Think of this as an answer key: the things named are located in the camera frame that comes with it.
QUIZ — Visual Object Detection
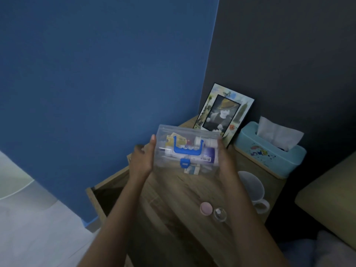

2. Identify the person's right hand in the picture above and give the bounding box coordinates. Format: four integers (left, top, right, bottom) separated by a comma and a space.
216, 137, 240, 182

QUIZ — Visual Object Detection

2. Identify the person's left hand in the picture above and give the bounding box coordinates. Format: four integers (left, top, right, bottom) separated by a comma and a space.
128, 134, 157, 182

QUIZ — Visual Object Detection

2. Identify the clear plastic box blue handle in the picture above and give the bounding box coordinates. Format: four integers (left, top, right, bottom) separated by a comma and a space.
154, 124, 223, 176

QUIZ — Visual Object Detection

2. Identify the person's left forearm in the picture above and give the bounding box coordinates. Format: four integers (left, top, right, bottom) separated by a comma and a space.
77, 175, 152, 267

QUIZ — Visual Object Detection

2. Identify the person's right forearm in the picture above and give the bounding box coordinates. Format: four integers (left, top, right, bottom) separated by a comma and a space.
222, 172, 291, 267

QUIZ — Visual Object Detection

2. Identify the white bandage roll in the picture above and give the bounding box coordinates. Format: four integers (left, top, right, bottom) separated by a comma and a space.
194, 137, 218, 148

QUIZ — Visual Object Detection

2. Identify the yellow medicine packet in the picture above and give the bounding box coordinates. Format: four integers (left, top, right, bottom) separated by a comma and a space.
166, 132, 187, 148

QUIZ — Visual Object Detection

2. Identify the teal tissue box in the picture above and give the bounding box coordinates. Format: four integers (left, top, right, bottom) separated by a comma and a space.
233, 121, 307, 180

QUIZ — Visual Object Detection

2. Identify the white mug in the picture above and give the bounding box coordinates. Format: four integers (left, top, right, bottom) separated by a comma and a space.
238, 171, 270, 215

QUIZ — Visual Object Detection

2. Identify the white tissue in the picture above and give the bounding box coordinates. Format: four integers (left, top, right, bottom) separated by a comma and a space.
256, 116, 305, 152

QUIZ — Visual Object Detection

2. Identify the pink round lid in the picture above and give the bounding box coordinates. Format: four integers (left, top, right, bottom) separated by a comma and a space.
199, 202, 213, 217

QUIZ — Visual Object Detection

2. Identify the small clear jar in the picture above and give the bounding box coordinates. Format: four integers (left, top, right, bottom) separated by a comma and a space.
212, 207, 227, 222

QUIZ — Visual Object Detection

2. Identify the open wooden drawer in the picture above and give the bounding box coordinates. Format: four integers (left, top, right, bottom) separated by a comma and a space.
85, 154, 134, 228

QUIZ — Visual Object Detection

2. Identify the wooden nightstand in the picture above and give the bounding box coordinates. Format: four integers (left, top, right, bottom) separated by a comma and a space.
85, 115, 287, 267

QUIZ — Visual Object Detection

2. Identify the beige bed cushion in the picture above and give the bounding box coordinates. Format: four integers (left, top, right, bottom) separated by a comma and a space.
294, 151, 356, 251

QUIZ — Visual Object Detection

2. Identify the light grey blanket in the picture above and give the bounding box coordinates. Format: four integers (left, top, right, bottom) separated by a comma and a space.
278, 230, 356, 267

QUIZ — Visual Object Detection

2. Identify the illustrated photo frame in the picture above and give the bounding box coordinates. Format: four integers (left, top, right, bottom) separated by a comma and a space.
192, 83, 255, 149

